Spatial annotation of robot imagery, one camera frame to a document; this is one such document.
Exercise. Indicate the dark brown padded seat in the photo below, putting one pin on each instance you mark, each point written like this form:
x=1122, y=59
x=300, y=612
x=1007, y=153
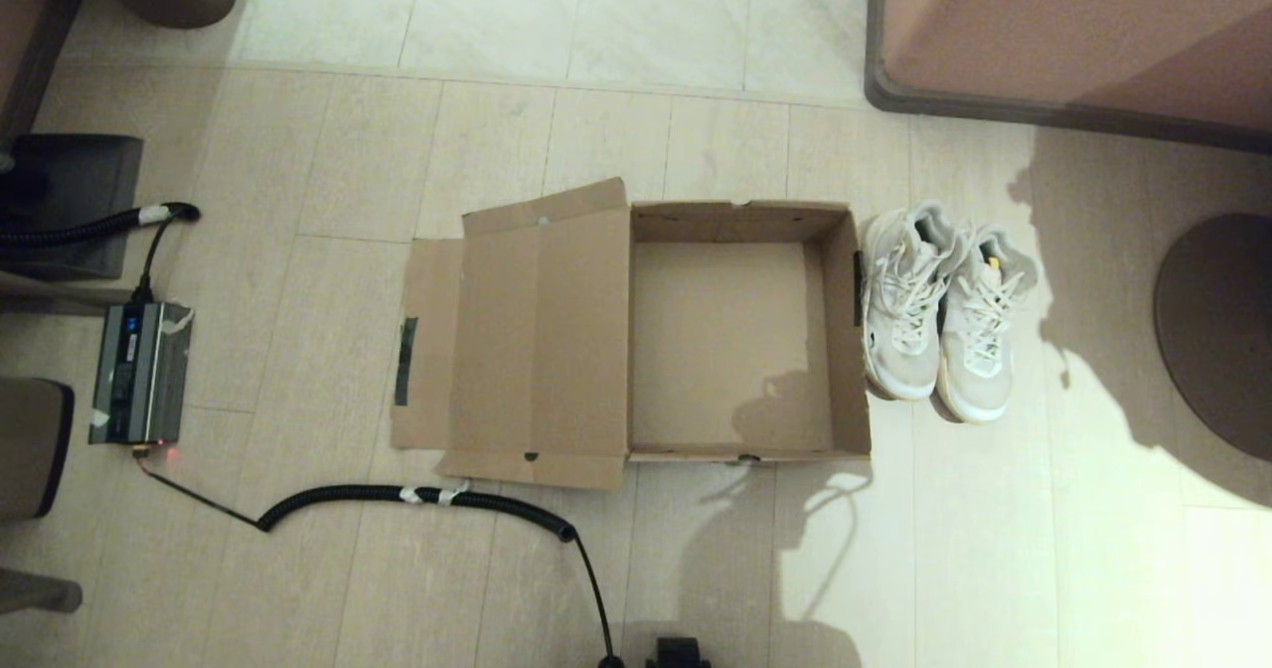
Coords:
x=30, y=449

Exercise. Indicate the small black robot mount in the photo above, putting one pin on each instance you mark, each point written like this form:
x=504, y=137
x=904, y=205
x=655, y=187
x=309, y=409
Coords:
x=678, y=654

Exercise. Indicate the dark brown round base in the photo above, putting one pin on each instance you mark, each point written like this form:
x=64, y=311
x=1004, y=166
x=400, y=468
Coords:
x=1222, y=330

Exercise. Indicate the white sneaker with yellow tag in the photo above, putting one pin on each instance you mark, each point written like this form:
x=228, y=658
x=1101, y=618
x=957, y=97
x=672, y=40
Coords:
x=979, y=380

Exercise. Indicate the dark grey square stand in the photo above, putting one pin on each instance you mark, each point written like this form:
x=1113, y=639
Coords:
x=79, y=171

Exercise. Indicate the grey furniture foot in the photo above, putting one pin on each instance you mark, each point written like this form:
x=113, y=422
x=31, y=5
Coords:
x=35, y=593

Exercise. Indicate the grey power supply box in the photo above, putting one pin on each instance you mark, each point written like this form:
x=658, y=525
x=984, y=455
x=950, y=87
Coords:
x=139, y=375

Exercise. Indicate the white lace-up sneaker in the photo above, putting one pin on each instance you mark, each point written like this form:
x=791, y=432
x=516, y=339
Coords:
x=899, y=350

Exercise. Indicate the brown cardboard shoe box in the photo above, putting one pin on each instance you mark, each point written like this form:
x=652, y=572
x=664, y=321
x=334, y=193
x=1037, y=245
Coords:
x=537, y=350

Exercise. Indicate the pink sofa with grey base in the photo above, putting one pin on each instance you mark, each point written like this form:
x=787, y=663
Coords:
x=1073, y=22

